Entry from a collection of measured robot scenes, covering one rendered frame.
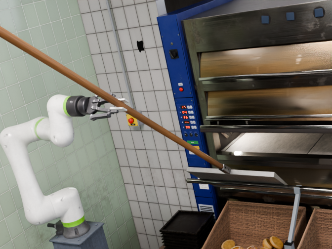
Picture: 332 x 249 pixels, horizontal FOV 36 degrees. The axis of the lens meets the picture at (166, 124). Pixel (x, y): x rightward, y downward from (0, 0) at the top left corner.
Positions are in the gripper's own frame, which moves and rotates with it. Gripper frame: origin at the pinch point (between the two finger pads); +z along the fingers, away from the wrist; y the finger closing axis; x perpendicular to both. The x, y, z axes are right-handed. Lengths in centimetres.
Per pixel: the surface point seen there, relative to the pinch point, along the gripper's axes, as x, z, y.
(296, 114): -120, 29, -41
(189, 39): -93, -36, -82
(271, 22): -89, 20, -85
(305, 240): -151, 32, 27
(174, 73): -104, -51, -65
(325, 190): -115, 53, 4
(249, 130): -117, 2, -30
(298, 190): -115, 38, 5
